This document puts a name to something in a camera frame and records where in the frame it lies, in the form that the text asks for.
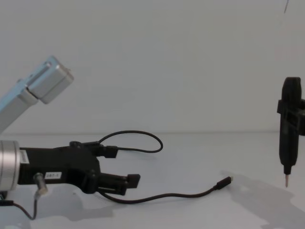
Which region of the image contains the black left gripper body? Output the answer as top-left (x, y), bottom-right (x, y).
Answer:
top-left (17, 141), bottom-right (101, 193)

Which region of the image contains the black corded tool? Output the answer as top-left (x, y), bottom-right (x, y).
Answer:
top-left (278, 76), bottom-right (301, 188)

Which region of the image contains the black cable with plug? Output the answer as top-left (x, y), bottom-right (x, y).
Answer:
top-left (94, 130), bottom-right (234, 205)

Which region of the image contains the thin dark robot cable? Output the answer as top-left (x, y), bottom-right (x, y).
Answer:
top-left (0, 173), bottom-right (49, 220)

